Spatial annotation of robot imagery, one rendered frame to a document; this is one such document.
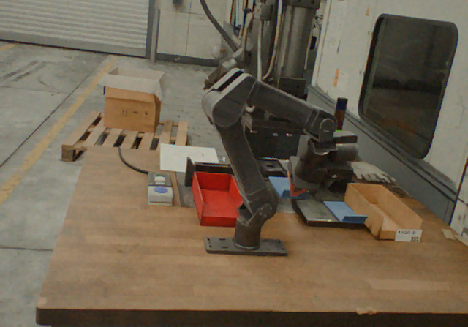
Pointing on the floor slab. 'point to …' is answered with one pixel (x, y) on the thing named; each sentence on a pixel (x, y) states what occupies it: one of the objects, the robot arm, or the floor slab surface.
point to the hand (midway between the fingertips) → (294, 193)
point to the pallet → (93, 125)
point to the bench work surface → (237, 265)
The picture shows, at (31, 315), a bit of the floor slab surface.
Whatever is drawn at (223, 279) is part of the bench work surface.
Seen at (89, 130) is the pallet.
